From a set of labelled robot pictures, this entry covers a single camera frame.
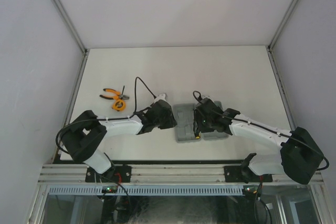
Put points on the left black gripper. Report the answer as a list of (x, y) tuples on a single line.
[(170, 121)]

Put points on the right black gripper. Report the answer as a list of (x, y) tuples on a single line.
[(198, 126)]

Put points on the grey plastic tool case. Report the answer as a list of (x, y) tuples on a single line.
[(184, 116)]

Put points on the black yellow screwdriver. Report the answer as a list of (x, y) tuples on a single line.
[(197, 136)]

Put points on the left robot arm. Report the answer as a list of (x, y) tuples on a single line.
[(82, 137)]

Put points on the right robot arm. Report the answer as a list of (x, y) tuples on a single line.
[(294, 153)]

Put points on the orange tape measure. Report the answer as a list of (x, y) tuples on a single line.
[(119, 105)]

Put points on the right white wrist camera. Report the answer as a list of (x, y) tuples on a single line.
[(204, 97)]

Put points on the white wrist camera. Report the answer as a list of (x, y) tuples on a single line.
[(161, 96), (204, 97)]

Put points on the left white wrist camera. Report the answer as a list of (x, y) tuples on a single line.
[(161, 96)]

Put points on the orange handled pliers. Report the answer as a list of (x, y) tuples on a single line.
[(111, 94)]

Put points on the slotted grey cable duct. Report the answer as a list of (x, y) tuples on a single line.
[(148, 190)]

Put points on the aluminium front rail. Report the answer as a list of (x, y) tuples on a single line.
[(205, 174)]

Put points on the right aluminium frame post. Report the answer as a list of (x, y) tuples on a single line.
[(286, 18)]

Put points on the aluminium frame post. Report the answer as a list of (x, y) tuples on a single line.
[(69, 24), (286, 18)]

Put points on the left aluminium frame post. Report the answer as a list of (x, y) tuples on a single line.
[(69, 24)]

